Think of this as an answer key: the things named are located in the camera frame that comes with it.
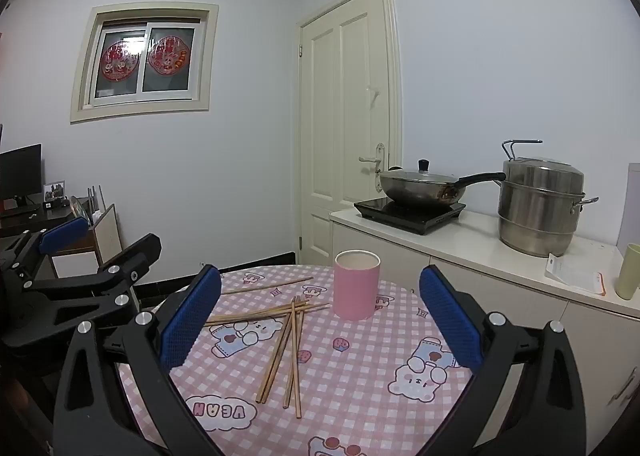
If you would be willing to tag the pink cylindrical cup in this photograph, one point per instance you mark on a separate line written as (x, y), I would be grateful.
(357, 291)

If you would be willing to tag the glass wok lid black knob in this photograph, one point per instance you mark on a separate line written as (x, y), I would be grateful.
(424, 175)

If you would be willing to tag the white kitchen counter cabinet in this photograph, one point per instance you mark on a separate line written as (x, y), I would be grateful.
(475, 256)

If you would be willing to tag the stainless steel steamer pot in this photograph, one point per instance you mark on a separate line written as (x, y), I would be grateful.
(540, 216)

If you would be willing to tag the grey metal strips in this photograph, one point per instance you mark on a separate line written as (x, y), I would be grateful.
(95, 198)

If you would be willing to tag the black computer monitor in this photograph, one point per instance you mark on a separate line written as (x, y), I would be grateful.
(20, 171)

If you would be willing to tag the black induction cooker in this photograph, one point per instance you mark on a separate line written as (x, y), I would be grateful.
(425, 222)

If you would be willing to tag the white and wood cabinet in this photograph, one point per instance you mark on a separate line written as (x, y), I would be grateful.
(107, 236)

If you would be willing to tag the pale green cup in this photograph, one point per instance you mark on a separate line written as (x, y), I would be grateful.
(629, 271)

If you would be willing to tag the red round window sticker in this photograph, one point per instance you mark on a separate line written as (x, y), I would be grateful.
(167, 55)
(119, 61)

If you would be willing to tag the small photo frame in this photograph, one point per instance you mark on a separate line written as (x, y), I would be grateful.
(54, 191)

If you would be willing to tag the pile of wooden chopsticks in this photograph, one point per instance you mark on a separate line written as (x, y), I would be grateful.
(292, 308)

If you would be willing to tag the beige framed window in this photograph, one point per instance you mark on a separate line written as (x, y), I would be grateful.
(142, 61)

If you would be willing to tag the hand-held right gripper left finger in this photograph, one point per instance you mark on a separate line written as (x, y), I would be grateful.
(190, 321)

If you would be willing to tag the cream panel door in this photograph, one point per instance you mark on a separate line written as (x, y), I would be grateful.
(325, 136)

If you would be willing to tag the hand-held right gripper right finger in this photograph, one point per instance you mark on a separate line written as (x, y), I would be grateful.
(450, 321)

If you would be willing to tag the round steel lid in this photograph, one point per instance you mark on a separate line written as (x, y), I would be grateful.
(80, 210)

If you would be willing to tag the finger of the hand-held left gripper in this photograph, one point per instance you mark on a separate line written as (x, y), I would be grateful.
(65, 234)
(120, 263)

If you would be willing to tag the white paper leaflet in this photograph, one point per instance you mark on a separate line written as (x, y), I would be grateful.
(570, 273)

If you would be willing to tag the dark desk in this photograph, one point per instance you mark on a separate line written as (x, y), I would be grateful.
(30, 221)

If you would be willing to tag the pink checked bear tablecloth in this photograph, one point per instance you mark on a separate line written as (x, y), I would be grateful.
(350, 371)

